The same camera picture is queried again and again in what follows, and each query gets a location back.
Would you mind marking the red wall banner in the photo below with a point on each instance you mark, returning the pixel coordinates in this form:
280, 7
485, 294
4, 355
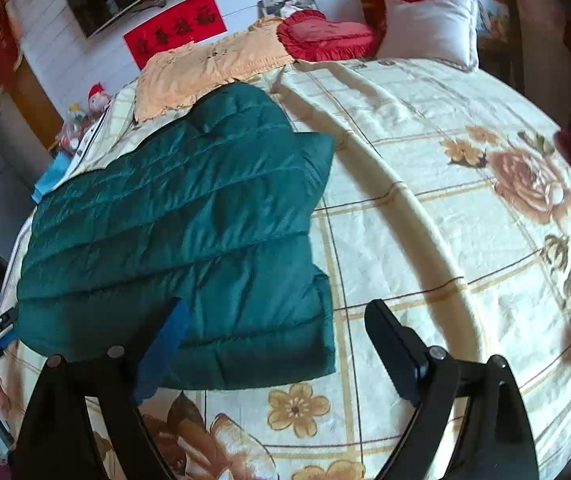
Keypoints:
175, 30

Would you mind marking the stuffed doll with red hat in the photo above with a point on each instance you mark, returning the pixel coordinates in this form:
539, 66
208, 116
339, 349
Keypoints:
98, 97

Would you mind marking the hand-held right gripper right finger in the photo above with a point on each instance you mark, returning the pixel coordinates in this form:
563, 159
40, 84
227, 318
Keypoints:
400, 360

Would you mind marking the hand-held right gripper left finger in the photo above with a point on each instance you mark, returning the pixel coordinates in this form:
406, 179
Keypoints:
163, 355

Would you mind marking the dark wooden chair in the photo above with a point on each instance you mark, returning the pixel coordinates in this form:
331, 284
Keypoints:
513, 25

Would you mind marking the green puffer jacket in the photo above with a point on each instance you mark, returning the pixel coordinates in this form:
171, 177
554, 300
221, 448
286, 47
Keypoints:
165, 220

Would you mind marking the red heart-shaped pillow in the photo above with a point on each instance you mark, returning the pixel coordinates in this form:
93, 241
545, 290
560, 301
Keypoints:
325, 35

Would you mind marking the wooden door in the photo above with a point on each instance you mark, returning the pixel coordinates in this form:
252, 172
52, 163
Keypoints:
30, 105

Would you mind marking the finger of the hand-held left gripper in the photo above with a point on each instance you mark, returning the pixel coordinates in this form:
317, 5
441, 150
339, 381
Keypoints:
4, 327

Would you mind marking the white pillow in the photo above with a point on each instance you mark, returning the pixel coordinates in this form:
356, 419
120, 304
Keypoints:
425, 30

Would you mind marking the bed with floral checked sheet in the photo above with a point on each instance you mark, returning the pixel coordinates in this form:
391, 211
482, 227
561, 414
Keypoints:
440, 240

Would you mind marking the framed photo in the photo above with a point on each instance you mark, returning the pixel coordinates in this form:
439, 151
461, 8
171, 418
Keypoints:
285, 5

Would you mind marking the pile of wrapped toys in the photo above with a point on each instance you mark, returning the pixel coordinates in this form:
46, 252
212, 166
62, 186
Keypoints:
73, 127

